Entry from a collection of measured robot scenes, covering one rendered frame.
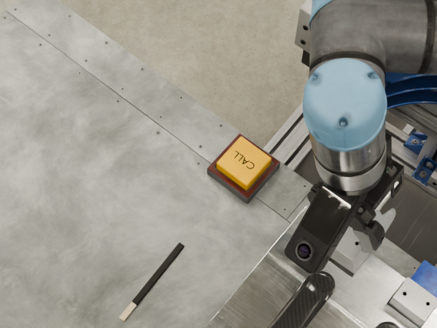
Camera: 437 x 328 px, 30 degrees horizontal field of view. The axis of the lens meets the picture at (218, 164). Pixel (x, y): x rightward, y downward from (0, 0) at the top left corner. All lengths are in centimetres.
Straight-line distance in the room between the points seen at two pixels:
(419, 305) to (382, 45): 40
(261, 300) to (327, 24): 42
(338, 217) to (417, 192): 104
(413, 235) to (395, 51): 111
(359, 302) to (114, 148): 45
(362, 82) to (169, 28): 165
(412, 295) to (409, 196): 86
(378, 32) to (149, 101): 58
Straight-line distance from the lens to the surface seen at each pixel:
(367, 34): 81
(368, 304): 110
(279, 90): 226
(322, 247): 92
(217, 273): 119
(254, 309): 109
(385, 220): 102
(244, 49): 233
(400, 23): 82
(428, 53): 83
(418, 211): 192
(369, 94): 75
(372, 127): 76
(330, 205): 91
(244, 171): 121
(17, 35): 142
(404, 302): 108
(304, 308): 110
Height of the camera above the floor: 193
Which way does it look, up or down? 64 degrees down
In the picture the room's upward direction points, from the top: 1 degrees clockwise
